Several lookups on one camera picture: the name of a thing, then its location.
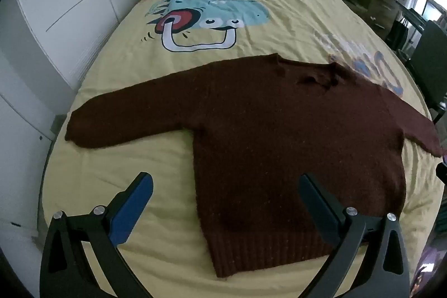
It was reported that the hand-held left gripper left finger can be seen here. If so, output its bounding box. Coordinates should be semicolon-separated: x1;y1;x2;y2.
40;171;154;298

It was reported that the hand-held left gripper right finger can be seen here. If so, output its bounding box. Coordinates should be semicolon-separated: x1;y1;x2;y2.
298;173;410;298

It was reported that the brown knitted sweater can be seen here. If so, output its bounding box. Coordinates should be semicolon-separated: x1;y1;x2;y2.
65;53;446;279

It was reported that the dark chair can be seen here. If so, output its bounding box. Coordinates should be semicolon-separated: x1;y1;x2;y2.
407;20;447;125

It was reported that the black bag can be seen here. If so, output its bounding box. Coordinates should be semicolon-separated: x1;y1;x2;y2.
385;17;408;49

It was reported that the wooden drawer cabinet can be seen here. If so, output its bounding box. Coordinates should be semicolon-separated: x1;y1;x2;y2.
367;0;413;37

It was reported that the white wardrobe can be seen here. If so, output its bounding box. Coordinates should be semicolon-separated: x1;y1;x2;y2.
0;0;172;250

